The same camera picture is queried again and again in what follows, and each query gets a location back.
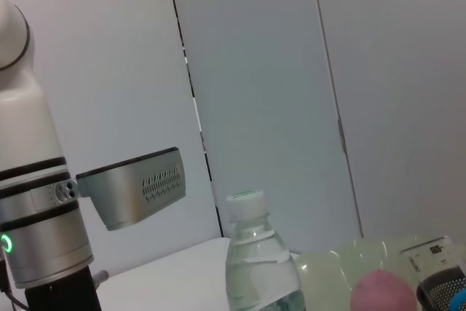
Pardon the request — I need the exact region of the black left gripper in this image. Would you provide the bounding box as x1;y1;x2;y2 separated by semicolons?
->
24;265;103;311

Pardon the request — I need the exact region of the black mesh pen holder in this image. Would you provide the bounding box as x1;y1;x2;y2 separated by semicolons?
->
416;266;466;311

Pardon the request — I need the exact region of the clear green-label water bottle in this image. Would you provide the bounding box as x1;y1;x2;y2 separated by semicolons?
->
224;189;307;311

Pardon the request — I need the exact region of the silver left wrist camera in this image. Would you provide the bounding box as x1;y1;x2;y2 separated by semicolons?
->
52;147;187;232

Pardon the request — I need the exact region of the clear plastic ruler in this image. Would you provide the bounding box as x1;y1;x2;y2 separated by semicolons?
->
399;236;462;286

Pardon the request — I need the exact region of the translucent green fruit bowl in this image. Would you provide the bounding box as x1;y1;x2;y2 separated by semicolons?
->
293;234;456;311

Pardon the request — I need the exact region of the pink peach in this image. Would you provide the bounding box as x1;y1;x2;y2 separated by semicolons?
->
349;269;418;311

